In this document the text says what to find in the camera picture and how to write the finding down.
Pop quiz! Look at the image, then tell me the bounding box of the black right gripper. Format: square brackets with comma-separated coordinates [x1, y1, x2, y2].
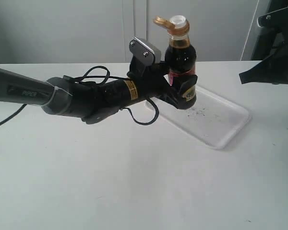
[239, 6, 288, 84]

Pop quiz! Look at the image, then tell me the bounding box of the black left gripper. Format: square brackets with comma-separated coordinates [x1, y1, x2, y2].
[127, 57, 198, 109]

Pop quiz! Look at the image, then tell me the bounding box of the dark soy sauce bottle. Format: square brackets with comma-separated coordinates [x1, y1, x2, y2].
[163, 15, 197, 110]

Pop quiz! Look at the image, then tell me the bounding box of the gold bottle cap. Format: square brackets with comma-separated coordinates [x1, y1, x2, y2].
[153, 15, 190, 36]

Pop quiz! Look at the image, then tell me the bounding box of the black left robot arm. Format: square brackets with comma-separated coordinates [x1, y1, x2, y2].
[0, 57, 198, 125]

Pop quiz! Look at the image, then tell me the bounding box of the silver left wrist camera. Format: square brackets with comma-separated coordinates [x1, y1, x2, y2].
[129, 36, 162, 66]

